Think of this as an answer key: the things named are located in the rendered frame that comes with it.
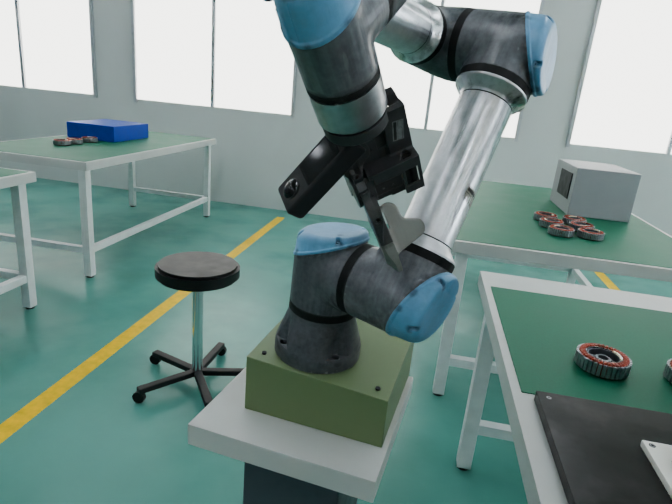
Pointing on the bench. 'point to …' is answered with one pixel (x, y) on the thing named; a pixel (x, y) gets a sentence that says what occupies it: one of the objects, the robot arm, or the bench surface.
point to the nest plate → (659, 454)
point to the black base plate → (603, 449)
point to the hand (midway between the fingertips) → (373, 233)
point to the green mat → (620, 339)
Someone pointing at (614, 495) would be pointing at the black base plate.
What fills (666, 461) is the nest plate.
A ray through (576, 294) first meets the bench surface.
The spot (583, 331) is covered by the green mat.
